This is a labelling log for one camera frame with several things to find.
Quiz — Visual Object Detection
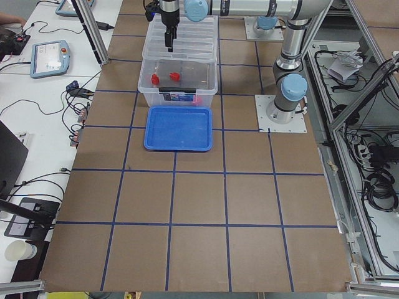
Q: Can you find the clear plastic box lid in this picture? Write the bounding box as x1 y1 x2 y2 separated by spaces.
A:
142 16 218 62

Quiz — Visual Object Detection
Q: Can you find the black power adapter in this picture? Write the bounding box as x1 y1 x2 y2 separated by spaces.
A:
96 21 114 31

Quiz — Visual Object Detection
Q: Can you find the blue plastic tray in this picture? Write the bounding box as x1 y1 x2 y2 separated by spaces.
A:
143 105 213 152

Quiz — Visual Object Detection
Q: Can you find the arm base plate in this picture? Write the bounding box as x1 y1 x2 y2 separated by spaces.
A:
254 95 307 133
244 16 285 42

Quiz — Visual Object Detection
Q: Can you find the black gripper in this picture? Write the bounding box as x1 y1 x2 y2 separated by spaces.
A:
143 0 180 52

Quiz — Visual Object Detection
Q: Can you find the teach pendant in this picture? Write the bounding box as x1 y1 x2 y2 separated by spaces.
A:
30 40 70 79
55 0 77 17

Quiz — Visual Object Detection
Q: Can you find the paper cup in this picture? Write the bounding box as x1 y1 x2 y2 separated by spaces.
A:
4 240 37 262

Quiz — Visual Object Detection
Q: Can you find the black box handle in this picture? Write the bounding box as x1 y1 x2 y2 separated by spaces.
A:
158 87 196 94

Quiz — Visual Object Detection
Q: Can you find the red block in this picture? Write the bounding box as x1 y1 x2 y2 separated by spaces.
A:
193 95 202 106
169 72 180 82
151 74 160 86

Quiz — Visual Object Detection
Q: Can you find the aluminium frame post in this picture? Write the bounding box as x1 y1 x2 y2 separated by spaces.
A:
72 0 109 65

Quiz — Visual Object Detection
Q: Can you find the clear plastic storage box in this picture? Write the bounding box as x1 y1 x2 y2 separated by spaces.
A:
138 59 218 107

